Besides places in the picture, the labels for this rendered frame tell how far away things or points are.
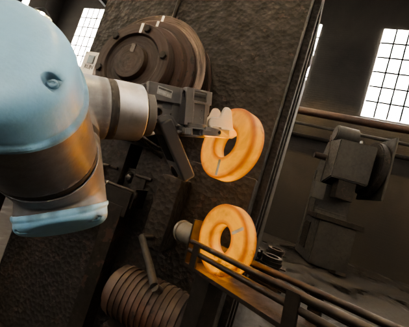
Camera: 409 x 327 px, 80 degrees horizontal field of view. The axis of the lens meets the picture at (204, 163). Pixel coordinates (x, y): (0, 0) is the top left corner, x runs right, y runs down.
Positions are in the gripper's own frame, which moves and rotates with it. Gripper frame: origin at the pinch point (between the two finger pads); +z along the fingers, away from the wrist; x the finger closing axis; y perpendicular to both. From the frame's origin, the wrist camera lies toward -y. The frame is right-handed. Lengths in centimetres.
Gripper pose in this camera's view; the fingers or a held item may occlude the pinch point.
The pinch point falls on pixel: (232, 135)
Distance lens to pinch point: 51.9
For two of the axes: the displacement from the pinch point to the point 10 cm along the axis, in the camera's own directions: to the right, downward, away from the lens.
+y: 0.8, -9.9, -1.0
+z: 8.2, 0.1, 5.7
